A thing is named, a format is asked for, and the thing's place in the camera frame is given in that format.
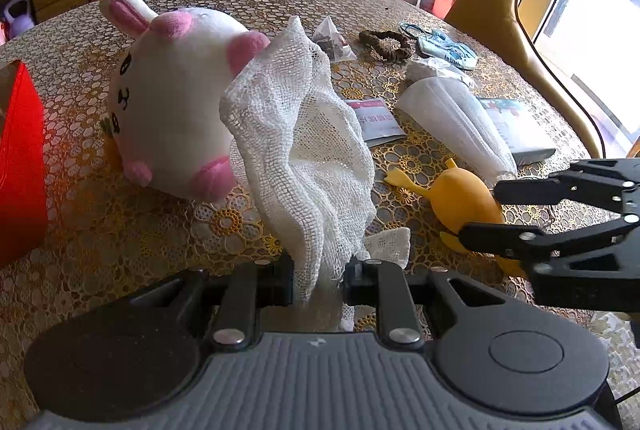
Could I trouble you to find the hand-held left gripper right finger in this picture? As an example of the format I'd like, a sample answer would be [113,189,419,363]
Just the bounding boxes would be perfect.
[342,255,516,346]

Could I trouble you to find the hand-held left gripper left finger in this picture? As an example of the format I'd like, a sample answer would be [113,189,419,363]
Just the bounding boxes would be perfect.
[127,254,296,347]

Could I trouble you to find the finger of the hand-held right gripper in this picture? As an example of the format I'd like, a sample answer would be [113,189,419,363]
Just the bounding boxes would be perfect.
[494,159,640,213]
[459,213,640,262]

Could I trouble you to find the yellow rubber duck toy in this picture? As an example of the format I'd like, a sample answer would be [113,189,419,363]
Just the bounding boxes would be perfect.
[384,157,528,278]

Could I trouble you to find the white gauze cloth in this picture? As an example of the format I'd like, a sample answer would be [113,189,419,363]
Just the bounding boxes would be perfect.
[219,16,412,331]

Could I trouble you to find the blue printed face mask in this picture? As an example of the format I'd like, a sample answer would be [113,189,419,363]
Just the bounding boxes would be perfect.
[399,21,478,71]

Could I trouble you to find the white pink plush bunny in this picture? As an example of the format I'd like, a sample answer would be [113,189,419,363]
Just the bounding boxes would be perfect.
[99,0,271,202]

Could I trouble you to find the brown hair scrunchie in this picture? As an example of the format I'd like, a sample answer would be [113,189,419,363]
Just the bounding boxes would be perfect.
[359,29,413,61]

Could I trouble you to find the red tin box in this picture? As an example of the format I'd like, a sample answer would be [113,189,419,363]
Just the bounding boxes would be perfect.
[0,59,48,267]

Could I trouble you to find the white teal tissue pack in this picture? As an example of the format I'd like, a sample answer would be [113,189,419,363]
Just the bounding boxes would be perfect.
[475,97,557,167]

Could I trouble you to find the white rolled mesh cloth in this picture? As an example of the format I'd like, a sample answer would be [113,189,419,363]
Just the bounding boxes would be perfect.
[397,78,518,183]

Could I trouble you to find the crumpled white wrapper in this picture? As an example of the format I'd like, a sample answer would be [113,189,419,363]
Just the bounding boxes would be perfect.
[404,59,476,88]

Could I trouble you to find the white and red sachet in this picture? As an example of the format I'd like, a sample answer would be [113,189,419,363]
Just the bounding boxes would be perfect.
[344,98,407,146]

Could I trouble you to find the red bucket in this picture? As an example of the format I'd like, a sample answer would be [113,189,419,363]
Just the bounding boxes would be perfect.
[425,0,458,18]

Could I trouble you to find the pyramid tea bag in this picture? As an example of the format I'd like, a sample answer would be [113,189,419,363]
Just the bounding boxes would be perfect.
[312,15,358,62]

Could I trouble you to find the purple kettlebell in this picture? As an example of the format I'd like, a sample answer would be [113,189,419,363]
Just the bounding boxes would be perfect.
[2,0,37,37]

